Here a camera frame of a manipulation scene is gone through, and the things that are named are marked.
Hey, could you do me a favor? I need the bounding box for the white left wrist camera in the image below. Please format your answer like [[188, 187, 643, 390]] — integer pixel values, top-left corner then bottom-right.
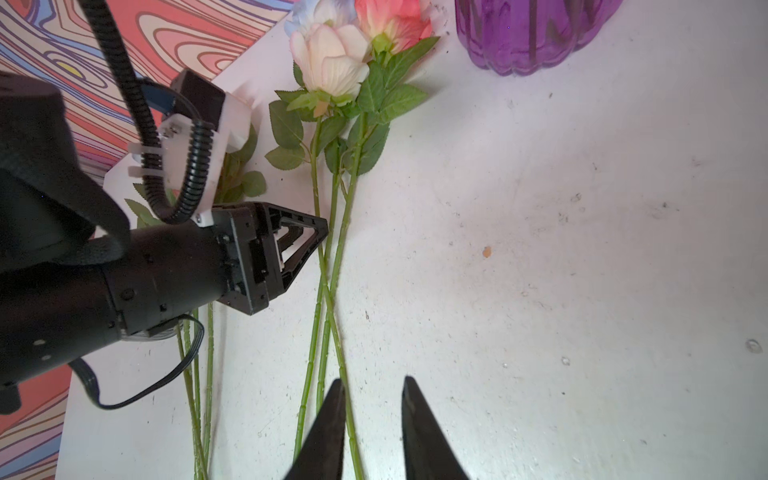
[[107, 69, 266, 229]]

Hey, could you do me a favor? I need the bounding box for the pink spray rose bunch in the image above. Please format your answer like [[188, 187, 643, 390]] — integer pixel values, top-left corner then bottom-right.
[[122, 122, 268, 480]]

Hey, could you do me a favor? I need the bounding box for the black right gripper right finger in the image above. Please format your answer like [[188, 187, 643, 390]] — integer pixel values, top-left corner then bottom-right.
[[401, 376, 469, 480]]

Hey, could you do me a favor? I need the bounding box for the purple blue glass vase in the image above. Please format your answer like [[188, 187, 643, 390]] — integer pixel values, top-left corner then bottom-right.
[[455, 0, 622, 76]]

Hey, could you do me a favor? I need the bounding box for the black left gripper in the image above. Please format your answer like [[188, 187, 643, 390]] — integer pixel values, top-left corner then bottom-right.
[[212, 202, 329, 316]]

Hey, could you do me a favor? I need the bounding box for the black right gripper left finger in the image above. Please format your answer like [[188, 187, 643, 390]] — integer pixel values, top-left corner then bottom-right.
[[284, 379, 346, 480]]

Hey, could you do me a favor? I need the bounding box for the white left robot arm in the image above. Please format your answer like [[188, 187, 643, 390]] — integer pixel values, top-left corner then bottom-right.
[[1, 1, 328, 415]]

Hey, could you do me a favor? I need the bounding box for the red pink rose stem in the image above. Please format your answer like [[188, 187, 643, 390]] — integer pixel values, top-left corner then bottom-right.
[[314, 0, 442, 415]]

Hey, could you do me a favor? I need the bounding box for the cream peach rose stem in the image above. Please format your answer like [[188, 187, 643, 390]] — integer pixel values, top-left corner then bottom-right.
[[266, 23, 372, 450]]

